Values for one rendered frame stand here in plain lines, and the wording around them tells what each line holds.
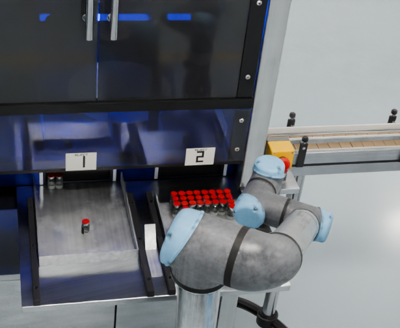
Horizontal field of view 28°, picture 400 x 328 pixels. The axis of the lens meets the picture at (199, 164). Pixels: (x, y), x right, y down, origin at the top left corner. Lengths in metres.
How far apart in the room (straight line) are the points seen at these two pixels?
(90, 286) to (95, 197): 0.36
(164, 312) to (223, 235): 1.32
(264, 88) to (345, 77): 2.73
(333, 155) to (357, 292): 1.03
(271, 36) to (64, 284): 0.84
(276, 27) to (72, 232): 0.78
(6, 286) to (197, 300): 1.11
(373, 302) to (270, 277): 2.05
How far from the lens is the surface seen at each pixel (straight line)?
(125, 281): 2.14
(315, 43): 5.29
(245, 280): 1.47
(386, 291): 3.57
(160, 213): 2.30
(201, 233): 1.47
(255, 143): 2.37
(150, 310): 2.75
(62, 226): 2.29
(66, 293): 2.11
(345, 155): 2.65
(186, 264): 1.49
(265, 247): 1.47
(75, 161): 2.29
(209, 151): 2.34
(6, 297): 2.63
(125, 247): 2.23
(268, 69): 2.24
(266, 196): 1.86
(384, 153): 2.70
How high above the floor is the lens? 2.40
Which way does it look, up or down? 36 degrees down
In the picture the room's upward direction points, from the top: 7 degrees clockwise
